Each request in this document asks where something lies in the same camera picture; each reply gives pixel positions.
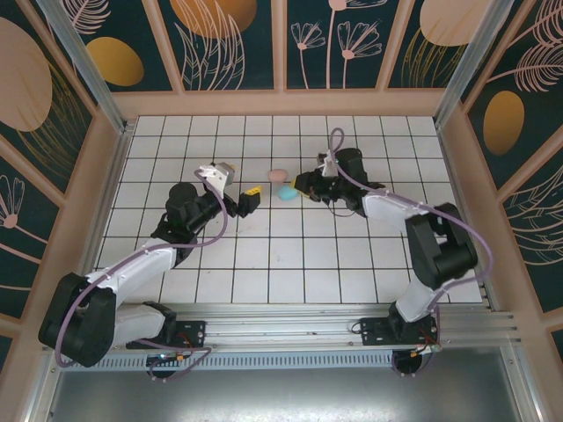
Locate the pink soft toy piece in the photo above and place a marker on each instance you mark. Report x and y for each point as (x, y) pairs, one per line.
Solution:
(278, 175)

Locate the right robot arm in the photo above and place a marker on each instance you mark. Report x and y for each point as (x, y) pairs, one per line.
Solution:
(391, 211)

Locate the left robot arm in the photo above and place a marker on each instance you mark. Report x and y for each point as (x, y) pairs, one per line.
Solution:
(132, 266)

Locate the grey metal sheet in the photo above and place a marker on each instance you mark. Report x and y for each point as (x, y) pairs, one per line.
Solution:
(281, 395)

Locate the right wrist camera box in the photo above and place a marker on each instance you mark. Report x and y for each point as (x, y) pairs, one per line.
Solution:
(327, 166)

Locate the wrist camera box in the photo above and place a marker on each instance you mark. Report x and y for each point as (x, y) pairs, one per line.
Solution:
(327, 166)
(217, 173)

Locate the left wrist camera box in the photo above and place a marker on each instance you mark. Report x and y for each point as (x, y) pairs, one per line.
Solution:
(217, 173)

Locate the aluminium side rail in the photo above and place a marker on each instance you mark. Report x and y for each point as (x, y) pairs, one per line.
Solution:
(118, 162)
(462, 189)

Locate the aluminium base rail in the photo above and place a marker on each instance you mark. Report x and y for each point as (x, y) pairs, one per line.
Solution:
(281, 327)

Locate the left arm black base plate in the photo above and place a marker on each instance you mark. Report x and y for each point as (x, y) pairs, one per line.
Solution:
(189, 329)

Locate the aluminium corner post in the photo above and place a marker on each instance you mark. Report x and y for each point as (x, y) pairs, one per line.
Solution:
(473, 66)
(100, 90)

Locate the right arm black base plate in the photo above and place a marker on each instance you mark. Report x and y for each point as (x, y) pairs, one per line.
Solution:
(374, 334)

